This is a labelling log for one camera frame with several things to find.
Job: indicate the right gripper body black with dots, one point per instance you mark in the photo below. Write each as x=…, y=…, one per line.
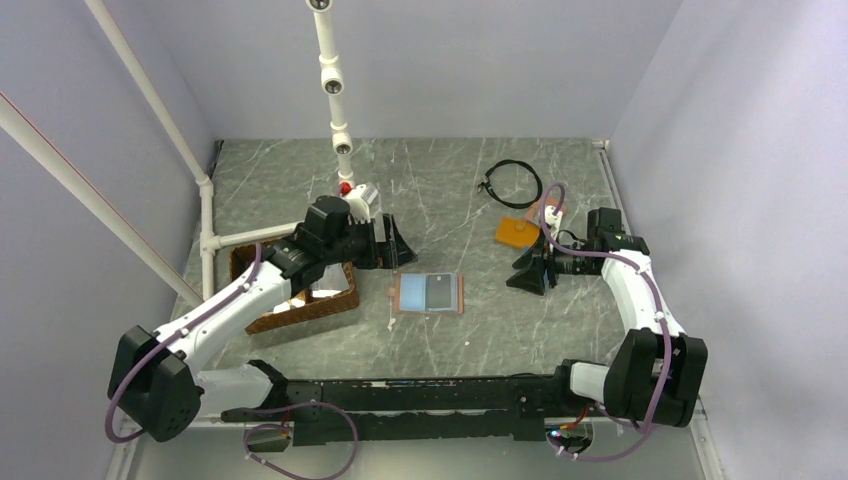
x=551, y=264

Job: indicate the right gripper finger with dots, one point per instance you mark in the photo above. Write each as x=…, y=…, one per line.
x=528, y=256
x=530, y=279

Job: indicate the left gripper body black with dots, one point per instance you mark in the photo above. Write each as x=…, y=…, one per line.
x=361, y=249

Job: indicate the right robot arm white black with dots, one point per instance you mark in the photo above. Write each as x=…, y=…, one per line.
x=656, y=374

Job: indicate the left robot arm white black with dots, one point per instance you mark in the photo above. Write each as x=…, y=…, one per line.
x=218, y=318

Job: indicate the mustard yellow card holder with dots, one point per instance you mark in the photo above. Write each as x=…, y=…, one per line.
x=516, y=233

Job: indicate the grey card in basket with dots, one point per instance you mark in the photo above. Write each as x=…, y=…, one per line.
x=333, y=282

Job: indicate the brown wicker basket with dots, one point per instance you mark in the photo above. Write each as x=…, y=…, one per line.
x=303, y=307

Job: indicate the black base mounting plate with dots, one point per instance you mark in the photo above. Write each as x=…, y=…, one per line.
x=522, y=407

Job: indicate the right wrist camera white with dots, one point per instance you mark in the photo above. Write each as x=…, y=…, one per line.
x=553, y=218

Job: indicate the aluminium rail frame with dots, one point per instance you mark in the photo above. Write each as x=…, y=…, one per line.
x=610, y=447

